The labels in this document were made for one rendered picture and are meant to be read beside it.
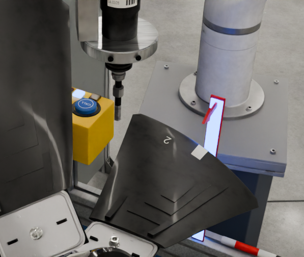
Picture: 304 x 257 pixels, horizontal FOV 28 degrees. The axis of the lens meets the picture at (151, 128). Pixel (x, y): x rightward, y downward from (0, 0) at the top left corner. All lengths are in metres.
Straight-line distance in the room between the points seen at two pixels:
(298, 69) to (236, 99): 2.11
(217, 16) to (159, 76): 0.27
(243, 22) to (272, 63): 2.21
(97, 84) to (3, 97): 1.61
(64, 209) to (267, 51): 2.95
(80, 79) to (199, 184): 1.33
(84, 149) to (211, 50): 0.34
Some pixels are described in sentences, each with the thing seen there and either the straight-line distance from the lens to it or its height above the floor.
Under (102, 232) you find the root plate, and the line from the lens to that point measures 0.76.
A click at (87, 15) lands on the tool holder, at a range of 0.53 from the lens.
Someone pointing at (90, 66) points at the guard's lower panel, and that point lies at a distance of 2.19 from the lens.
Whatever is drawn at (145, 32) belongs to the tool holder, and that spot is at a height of 1.47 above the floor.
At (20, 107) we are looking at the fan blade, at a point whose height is 1.35.
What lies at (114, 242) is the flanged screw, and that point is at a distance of 0.73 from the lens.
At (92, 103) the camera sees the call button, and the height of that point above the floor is 1.08.
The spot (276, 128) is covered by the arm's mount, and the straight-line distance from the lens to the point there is 1.32.
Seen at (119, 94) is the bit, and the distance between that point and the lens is 0.59.
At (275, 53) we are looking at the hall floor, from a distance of 3.55.
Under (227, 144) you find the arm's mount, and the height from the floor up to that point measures 0.97.
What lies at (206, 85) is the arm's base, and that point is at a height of 1.02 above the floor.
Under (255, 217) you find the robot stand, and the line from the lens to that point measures 1.45.
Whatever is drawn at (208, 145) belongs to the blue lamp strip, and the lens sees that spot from 1.04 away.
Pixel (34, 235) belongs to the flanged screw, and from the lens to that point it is 0.66.
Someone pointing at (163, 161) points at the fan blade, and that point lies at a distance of 0.87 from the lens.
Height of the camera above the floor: 1.75
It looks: 38 degrees down
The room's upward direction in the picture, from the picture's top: 4 degrees clockwise
